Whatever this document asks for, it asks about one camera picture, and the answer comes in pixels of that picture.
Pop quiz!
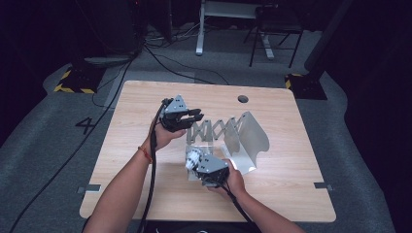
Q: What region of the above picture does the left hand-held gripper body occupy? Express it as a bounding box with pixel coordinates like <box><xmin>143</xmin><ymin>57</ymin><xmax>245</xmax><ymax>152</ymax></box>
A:
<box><xmin>159</xmin><ymin>93</ymin><xmax>192</xmax><ymax>133</ymax></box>

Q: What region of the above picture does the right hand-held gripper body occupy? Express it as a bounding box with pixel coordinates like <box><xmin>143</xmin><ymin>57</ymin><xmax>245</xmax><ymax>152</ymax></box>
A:
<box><xmin>193</xmin><ymin>152</ymin><xmax>231</xmax><ymax>188</ymax></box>

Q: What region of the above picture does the white black patterned knit cloth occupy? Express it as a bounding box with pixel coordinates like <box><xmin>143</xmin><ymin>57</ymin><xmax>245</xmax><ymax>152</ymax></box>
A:
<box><xmin>185</xmin><ymin>148</ymin><xmax>204</xmax><ymax>172</ymax></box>

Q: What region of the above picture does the white expandable metal book rack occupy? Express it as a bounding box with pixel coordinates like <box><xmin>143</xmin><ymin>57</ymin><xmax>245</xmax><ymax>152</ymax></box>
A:
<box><xmin>185</xmin><ymin>111</ymin><xmax>271</xmax><ymax>183</ymax></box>

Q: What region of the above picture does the person's right hand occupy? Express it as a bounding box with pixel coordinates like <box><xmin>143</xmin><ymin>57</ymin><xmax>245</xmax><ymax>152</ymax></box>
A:
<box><xmin>206</xmin><ymin>157</ymin><xmax>249</xmax><ymax>201</ymax></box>

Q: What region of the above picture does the person's left hand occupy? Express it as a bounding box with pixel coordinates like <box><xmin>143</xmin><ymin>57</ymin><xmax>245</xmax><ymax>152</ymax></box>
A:
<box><xmin>147</xmin><ymin>114</ymin><xmax>188</xmax><ymax>153</ymax></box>

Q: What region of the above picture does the person's dark clothing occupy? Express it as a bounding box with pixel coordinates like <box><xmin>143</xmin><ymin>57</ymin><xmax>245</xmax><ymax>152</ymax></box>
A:
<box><xmin>81</xmin><ymin>215</ymin><xmax>263</xmax><ymax>233</ymax></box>

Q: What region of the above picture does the yellow black striped stand base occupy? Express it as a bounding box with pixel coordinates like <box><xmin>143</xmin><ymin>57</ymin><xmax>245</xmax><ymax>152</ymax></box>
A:
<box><xmin>284</xmin><ymin>72</ymin><xmax>328</xmax><ymax>101</ymax></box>
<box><xmin>52</xmin><ymin>62</ymin><xmax>107</xmax><ymax>95</ymax></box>

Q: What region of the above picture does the black cabinet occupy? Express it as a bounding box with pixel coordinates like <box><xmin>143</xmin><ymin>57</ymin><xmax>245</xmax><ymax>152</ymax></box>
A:
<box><xmin>95</xmin><ymin>0</ymin><xmax>148</xmax><ymax>56</ymax></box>

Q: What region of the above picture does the black folding chair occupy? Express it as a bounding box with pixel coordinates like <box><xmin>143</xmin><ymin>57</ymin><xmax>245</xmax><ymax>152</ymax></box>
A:
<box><xmin>243</xmin><ymin>3</ymin><xmax>305</xmax><ymax>69</ymax></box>

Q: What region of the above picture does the dark slanted stand pole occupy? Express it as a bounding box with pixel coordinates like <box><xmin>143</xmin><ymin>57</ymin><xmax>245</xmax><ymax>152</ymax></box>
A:
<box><xmin>303</xmin><ymin>0</ymin><xmax>355</xmax><ymax>82</ymax></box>

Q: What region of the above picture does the curved black floor cable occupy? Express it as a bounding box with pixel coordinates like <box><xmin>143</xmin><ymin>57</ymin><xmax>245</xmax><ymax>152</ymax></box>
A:
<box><xmin>143</xmin><ymin>45</ymin><xmax>230</xmax><ymax>86</ymax></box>

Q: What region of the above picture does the right hand-held gripper black cable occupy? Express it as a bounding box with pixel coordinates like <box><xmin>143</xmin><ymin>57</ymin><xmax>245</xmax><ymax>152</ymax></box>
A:
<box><xmin>219</xmin><ymin>181</ymin><xmax>264</xmax><ymax>233</ymax></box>

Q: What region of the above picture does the hand-held gripper black cable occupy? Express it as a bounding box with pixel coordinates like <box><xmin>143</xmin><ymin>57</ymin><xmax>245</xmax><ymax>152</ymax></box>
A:
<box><xmin>219</xmin><ymin>181</ymin><xmax>264</xmax><ymax>233</ymax></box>
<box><xmin>137</xmin><ymin>98</ymin><xmax>170</xmax><ymax>233</ymax></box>

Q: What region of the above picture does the red string bracelet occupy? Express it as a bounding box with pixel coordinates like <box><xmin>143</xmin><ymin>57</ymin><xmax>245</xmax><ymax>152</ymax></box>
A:
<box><xmin>137</xmin><ymin>146</ymin><xmax>154</xmax><ymax>164</ymax></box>

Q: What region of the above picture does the left hand-held gripper black cable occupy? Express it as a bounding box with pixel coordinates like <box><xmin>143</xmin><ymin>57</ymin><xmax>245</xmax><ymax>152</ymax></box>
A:
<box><xmin>137</xmin><ymin>98</ymin><xmax>170</xmax><ymax>233</ymax></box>

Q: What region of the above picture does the white metal desk frame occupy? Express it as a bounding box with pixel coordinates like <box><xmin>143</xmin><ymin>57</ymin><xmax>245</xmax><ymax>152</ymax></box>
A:
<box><xmin>194</xmin><ymin>0</ymin><xmax>277</xmax><ymax>60</ymax></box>

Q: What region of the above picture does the long black floor cable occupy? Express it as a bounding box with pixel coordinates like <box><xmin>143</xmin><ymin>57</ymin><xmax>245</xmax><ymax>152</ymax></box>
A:
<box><xmin>8</xmin><ymin>48</ymin><xmax>137</xmax><ymax>233</ymax></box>

